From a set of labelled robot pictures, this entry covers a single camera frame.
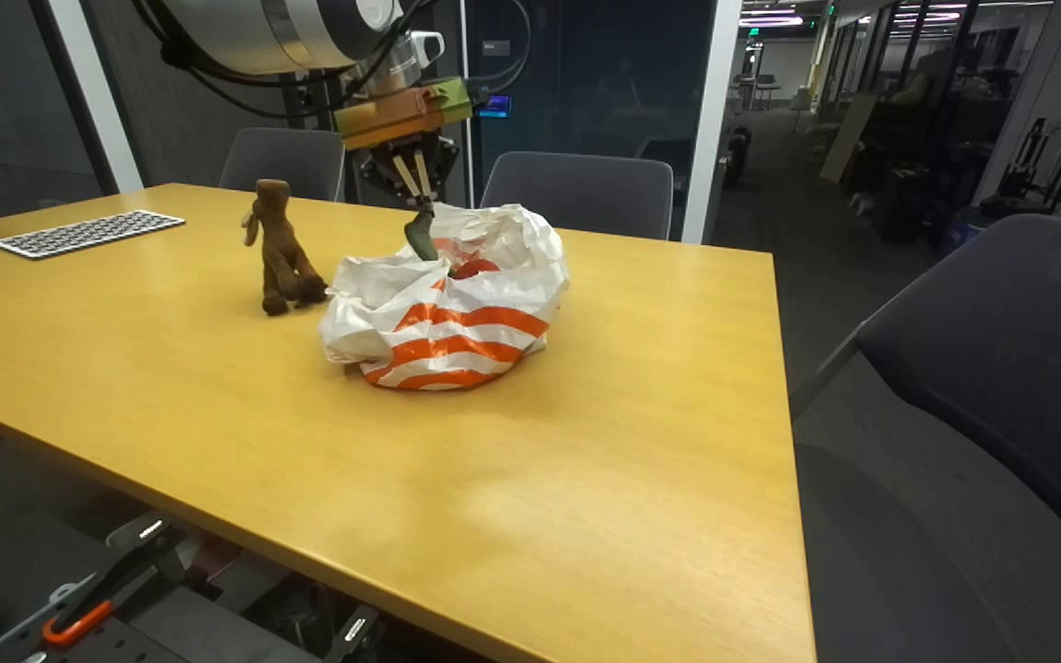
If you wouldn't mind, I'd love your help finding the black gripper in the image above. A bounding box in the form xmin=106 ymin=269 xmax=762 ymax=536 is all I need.
xmin=358 ymin=131 xmax=459 ymax=205

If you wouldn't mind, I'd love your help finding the brown plush moose toy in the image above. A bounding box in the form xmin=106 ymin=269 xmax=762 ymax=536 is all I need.
xmin=245 ymin=178 xmax=330 ymax=315

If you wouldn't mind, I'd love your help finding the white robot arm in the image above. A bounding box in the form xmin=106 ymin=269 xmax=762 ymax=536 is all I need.
xmin=137 ymin=0 xmax=467 ymax=205

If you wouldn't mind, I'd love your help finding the grey office chair middle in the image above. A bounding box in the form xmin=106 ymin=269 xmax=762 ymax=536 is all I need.
xmin=223 ymin=125 xmax=343 ymax=199

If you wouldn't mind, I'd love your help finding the grey office chair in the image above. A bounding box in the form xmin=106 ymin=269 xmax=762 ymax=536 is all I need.
xmin=223 ymin=125 xmax=343 ymax=199
xmin=484 ymin=149 xmax=674 ymax=239

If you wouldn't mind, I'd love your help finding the orange white plastic bag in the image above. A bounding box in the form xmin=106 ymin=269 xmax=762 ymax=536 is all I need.
xmin=322 ymin=201 xmax=569 ymax=389

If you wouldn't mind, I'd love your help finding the grey office chair left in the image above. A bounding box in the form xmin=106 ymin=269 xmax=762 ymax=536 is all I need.
xmin=484 ymin=149 xmax=674 ymax=239

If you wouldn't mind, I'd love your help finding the white keyboard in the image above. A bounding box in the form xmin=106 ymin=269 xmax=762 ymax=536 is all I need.
xmin=0 ymin=210 xmax=182 ymax=260

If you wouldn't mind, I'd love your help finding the large grey chair foreground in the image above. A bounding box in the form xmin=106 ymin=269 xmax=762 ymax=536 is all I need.
xmin=791 ymin=216 xmax=1061 ymax=663

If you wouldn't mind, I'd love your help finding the orange handled clamp tool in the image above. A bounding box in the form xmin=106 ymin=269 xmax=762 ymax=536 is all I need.
xmin=41 ymin=559 xmax=159 ymax=652

